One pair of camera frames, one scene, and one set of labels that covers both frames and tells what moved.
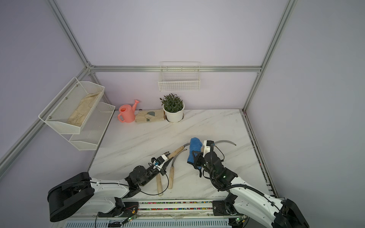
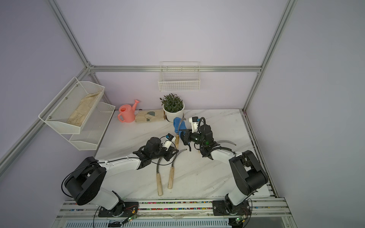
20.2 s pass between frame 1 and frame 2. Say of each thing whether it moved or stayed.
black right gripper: moved
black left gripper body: moved
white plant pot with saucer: stayed
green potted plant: stayed
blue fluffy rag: moved
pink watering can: stayed
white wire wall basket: stayed
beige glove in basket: stayed
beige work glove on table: stayed
